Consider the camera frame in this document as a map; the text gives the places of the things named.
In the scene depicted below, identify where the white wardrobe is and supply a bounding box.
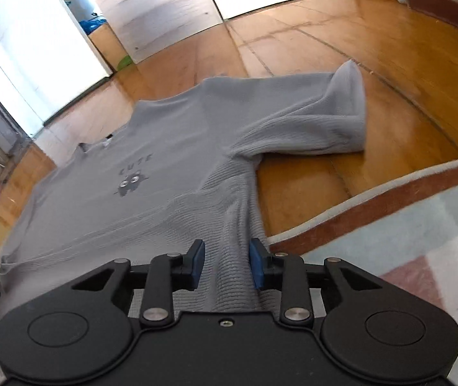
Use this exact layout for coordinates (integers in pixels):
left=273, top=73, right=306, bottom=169
left=0, top=0, right=114, bottom=137

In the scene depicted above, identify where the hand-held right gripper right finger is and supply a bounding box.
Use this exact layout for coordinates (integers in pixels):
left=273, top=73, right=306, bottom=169
left=249, top=238, right=382, bottom=326

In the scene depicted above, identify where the white tall cabinet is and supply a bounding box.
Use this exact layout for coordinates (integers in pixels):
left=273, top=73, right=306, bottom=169
left=92, top=0, right=223, bottom=64

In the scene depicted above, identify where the blue plastic bag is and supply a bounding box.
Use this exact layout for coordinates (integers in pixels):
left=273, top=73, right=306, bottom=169
left=79, top=15, right=108, bottom=35

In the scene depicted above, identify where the checked rug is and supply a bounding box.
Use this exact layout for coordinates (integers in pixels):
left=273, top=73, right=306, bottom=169
left=267, top=155, right=458, bottom=386

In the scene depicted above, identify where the cardboard box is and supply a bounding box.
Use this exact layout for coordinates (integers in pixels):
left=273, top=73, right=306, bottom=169
left=87, top=21, right=134, bottom=74

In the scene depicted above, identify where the grey knit sweater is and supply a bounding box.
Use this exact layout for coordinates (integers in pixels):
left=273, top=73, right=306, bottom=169
left=0, top=60, right=368, bottom=314

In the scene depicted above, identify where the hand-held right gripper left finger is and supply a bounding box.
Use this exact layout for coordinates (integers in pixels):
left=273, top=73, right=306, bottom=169
left=71, top=239, right=206, bottom=328

